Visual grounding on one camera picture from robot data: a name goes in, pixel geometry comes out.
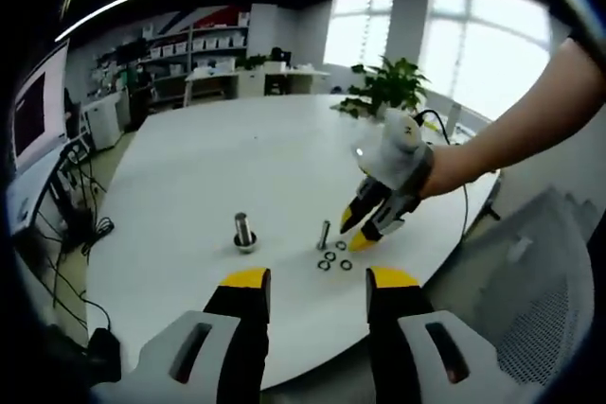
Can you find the black power adapter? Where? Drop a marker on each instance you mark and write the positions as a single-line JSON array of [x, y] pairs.
[[101, 349]]

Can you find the large bright window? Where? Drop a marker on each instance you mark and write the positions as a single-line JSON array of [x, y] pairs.
[[487, 54]]

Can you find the small green plant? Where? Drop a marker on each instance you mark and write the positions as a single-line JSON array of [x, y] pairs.
[[252, 62]]

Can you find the row of white storage bins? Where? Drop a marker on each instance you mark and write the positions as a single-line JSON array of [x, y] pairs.
[[199, 46]]

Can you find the large computer monitor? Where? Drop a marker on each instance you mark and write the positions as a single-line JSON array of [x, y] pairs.
[[38, 110]]

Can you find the metal storage shelf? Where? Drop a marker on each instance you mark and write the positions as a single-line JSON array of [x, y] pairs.
[[199, 51]]

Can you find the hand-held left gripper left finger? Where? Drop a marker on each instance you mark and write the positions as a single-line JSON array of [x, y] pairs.
[[246, 319]]

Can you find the thin threaded steel stud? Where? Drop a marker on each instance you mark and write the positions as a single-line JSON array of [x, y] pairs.
[[324, 233]]

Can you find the long white desk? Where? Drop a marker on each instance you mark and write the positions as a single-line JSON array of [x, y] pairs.
[[255, 80]]

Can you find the grey curved desk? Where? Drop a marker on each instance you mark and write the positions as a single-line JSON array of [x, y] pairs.
[[33, 186]]

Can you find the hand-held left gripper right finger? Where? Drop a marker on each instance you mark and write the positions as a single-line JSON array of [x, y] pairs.
[[393, 323]]

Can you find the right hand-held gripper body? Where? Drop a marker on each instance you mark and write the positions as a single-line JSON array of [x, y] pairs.
[[393, 153]]

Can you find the potted green plant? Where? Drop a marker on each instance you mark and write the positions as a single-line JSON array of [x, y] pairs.
[[393, 84]]

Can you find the white cabinet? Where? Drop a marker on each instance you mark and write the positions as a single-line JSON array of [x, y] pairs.
[[104, 122]]

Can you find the thick threaded steel stud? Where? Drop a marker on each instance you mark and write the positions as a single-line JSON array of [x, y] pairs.
[[242, 231]]

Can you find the grey mesh office chair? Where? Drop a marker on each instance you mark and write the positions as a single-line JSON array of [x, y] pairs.
[[535, 281]]

